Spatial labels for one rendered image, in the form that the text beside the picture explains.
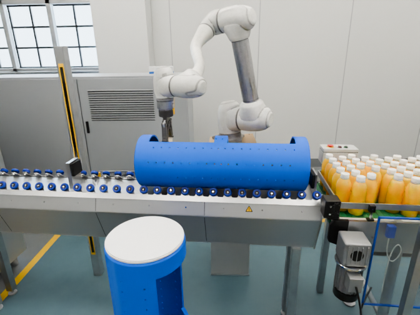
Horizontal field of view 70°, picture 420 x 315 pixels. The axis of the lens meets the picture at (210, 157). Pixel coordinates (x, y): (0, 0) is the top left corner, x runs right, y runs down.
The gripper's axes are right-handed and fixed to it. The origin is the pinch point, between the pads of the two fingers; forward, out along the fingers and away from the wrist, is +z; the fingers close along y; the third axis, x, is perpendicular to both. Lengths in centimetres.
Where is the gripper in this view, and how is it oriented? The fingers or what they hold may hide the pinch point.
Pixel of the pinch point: (168, 146)
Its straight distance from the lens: 163.2
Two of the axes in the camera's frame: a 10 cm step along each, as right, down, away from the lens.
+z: 0.2, 9.4, 3.3
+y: 1.1, -3.3, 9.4
